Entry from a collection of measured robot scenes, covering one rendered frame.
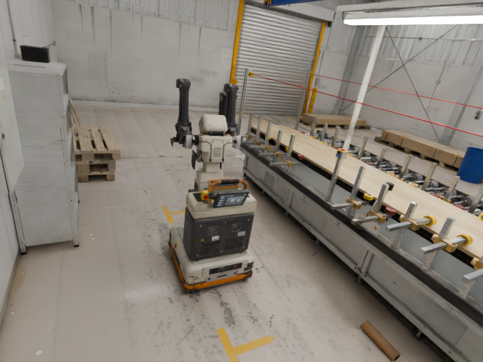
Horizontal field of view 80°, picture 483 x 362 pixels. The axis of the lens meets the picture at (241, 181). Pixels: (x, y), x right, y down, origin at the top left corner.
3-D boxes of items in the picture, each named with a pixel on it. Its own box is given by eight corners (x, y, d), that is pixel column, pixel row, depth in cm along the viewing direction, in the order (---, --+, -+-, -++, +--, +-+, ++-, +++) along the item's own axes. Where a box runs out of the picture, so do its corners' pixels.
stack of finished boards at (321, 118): (365, 125, 1055) (366, 121, 1049) (316, 123, 939) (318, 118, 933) (349, 120, 1115) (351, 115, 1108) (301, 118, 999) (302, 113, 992)
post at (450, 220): (422, 277, 201) (453, 219, 181) (418, 274, 203) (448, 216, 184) (425, 276, 202) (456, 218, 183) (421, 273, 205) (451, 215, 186)
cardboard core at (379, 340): (394, 355, 206) (362, 322, 230) (391, 363, 209) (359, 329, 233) (402, 352, 209) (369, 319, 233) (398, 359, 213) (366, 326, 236)
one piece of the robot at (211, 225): (247, 262, 261) (263, 179, 227) (188, 274, 236) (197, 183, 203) (232, 240, 288) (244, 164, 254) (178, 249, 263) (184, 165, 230)
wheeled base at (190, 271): (253, 279, 262) (257, 257, 252) (185, 295, 234) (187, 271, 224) (225, 236, 316) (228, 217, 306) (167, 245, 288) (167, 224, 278)
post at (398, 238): (391, 258, 222) (415, 203, 202) (387, 255, 224) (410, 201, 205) (394, 256, 223) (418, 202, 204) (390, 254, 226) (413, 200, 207)
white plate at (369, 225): (376, 237, 231) (380, 226, 227) (352, 220, 252) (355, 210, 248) (376, 236, 232) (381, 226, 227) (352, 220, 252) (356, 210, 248)
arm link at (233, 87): (229, 82, 247) (240, 83, 251) (223, 82, 258) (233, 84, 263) (227, 134, 258) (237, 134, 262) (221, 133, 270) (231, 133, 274)
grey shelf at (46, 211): (21, 255, 252) (-18, 67, 190) (34, 205, 324) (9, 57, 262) (78, 246, 273) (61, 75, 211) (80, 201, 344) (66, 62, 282)
